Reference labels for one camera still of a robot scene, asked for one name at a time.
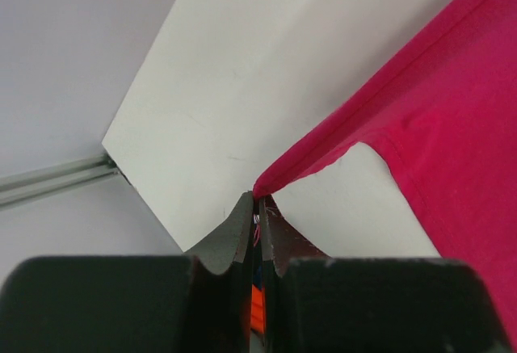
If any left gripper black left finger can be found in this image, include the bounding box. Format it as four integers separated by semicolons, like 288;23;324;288
1;192;254;352

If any orange t shirt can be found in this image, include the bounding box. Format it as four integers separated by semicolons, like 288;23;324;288
250;284;265;334

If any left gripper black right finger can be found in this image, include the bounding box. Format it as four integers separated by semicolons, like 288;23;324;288
258;196;512;352

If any pink t shirt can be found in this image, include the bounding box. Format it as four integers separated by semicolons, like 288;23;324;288
253;0;516;338

